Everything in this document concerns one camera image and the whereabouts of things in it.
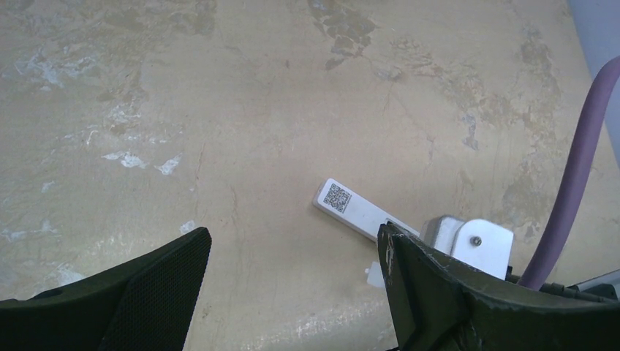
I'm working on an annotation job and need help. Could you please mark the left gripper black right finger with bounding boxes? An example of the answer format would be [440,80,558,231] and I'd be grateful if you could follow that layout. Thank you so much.
[377,222,619,350]

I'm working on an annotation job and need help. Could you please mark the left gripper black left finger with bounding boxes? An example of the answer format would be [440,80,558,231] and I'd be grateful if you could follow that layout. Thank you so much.
[1,227,212,350]

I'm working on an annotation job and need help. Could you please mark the white remote control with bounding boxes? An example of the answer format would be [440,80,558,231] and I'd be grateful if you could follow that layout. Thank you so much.
[313,178,420,243]

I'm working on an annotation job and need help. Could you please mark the white remote battery cover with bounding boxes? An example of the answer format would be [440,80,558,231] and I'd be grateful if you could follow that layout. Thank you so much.
[365,261,385,289]

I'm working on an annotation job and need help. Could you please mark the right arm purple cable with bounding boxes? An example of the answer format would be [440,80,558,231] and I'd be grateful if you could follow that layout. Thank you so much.
[516,55,620,292]

